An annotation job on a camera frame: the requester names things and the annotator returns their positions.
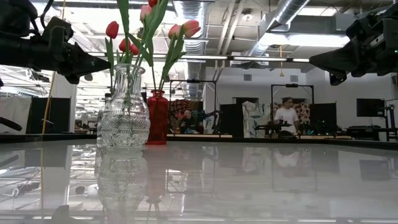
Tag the brown patterned fabric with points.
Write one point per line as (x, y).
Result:
(303, 109)

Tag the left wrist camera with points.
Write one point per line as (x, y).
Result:
(57, 31)

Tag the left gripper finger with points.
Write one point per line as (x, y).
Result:
(73, 79)
(88, 62)

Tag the black aluminium table frame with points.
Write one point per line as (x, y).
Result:
(46, 137)

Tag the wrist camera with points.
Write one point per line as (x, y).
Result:
(363, 28)
(57, 31)

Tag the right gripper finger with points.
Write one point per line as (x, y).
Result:
(332, 59)
(338, 79)

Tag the white teal patterned fabric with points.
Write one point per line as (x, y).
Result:
(253, 121)

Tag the white rectangular ceiling duct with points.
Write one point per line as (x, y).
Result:
(311, 40)

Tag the embossed clear glass vase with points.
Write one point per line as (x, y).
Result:
(124, 124)

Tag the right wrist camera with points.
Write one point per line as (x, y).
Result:
(363, 28)

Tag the person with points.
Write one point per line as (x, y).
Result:
(287, 113)
(188, 119)

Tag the ceiling light strip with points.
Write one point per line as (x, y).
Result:
(264, 58)

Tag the silver corrugated ventilation duct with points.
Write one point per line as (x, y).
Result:
(196, 12)

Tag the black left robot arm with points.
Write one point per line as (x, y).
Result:
(15, 15)

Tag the round ceiling fixture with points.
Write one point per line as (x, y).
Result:
(247, 15)

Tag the black monitor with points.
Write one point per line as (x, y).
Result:
(370, 107)

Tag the red glass vase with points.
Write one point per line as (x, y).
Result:
(157, 118)

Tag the white sheet panel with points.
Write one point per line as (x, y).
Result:
(14, 109)

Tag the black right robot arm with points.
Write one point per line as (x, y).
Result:
(391, 18)

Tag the dark patterned fabric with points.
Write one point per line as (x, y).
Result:
(175, 107)

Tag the background black robot arm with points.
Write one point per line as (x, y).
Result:
(213, 119)
(273, 127)

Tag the black pipe frame stand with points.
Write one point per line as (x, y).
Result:
(192, 81)
(292, 85)

